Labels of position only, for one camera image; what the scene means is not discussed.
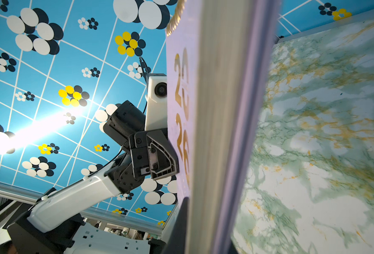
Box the purple calendar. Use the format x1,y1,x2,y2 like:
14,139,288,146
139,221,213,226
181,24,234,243
166,1,281,254

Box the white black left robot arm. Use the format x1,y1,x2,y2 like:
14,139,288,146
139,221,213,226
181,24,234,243
7,99,179,254

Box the aluminium front rail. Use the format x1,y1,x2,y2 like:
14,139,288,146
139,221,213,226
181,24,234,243
0,183,179,235

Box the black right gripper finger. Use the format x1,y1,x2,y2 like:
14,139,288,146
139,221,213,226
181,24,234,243
162,197,190,254

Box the black left camera cable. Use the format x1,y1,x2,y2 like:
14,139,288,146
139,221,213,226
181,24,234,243
138,56,151,85

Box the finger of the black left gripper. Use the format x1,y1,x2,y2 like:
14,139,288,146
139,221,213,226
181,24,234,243
146,128,179,181

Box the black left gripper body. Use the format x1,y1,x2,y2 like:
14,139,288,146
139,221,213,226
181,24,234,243
112,132,150,192

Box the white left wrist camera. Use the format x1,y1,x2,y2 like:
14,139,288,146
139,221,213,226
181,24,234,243
145,74,167,131

